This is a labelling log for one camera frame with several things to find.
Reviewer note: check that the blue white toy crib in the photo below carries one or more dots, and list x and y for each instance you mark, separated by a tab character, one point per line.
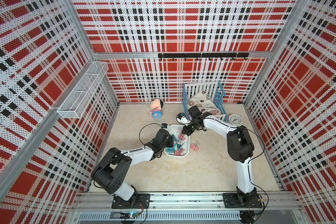
214	91

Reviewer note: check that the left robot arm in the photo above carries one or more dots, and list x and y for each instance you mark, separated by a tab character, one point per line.
111	171

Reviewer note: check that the white plastic storage box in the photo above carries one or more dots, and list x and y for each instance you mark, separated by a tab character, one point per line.
172	129

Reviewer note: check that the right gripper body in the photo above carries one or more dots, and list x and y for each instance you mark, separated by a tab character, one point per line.
191	127

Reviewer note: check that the pink binder clip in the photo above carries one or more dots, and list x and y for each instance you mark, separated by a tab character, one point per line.
179	152
194	146
181	136

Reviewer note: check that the black hook rail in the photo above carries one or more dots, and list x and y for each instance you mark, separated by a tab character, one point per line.
233	55

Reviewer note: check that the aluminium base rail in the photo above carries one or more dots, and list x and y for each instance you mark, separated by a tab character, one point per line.
273	207

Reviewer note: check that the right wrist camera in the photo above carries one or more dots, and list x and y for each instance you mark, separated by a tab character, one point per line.
181	119

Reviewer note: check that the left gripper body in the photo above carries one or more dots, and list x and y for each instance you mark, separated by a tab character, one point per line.
168	143

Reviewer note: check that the patterned baby blanket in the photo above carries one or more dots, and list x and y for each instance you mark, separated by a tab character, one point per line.
204	104

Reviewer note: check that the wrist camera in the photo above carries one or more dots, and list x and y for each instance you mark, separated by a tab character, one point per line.
181	119
164	126

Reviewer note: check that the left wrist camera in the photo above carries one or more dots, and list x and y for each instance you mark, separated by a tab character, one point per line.
164	126

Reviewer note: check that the white alarm clock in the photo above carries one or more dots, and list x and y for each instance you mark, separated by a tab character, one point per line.
235	119

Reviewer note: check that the white wire mesh shelf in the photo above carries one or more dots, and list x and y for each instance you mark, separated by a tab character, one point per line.
83	91

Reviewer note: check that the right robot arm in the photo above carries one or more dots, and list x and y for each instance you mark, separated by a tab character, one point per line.
240	147

